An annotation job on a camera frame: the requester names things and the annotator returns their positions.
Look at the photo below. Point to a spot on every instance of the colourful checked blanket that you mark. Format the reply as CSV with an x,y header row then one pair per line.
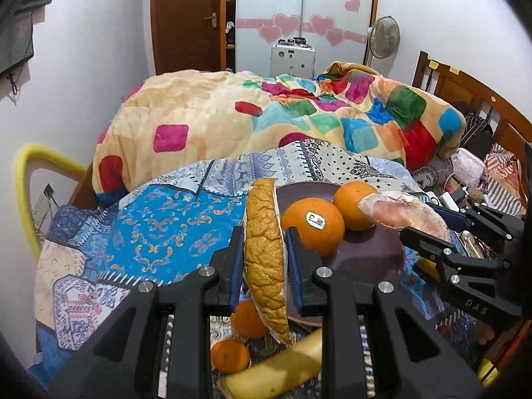
x,y
199,108

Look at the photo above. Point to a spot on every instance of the pink pouch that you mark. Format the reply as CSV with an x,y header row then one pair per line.
x,y
469,167

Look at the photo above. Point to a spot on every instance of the yellow foam padded rail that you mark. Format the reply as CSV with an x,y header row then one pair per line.
x,y
23,191

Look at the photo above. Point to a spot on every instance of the brown wooden door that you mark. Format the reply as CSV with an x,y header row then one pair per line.
x,y
187,16

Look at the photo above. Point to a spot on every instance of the striped cloth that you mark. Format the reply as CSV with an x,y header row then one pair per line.
x,y
505,178

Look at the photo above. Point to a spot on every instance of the dark bag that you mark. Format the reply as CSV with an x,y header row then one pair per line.
x,y
476,131

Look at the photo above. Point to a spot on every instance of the white appliance box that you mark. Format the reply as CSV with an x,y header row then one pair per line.
x,y
291,60

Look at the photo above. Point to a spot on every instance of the yellow banana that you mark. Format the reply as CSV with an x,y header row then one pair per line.
x,y
428,267
282,368

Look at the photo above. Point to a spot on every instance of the standing fan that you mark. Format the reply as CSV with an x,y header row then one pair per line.
x,y
384,35

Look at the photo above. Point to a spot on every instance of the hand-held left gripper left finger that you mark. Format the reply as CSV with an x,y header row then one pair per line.
x,y
237,270

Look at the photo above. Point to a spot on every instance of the wardrobe with pink hearts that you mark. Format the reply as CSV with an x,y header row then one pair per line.
x,y
307,0

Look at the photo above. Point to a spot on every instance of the plain orange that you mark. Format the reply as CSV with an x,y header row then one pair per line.
x,y
351,207

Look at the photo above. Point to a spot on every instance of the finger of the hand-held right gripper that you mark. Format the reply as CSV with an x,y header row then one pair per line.
x,y
424,243
453,217

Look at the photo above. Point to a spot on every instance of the black wall television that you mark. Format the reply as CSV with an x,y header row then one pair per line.
x,y
18,29

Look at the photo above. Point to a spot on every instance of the wooden bed headboard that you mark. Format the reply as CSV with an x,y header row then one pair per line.
x,y
453,83

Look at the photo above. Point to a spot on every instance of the dark brown plate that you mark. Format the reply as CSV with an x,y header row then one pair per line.
x,y
365,259

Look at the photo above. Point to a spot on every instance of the small tangerine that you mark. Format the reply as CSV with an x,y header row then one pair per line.
x,y
230,356
248,321

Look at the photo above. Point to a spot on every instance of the orange with sticker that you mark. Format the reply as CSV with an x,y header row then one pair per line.
x,y
330,239

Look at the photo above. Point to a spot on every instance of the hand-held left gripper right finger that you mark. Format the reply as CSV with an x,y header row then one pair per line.
x,y
291,270

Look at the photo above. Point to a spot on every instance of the blue patterned bedsheet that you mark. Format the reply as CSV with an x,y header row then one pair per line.
x,y
137,232

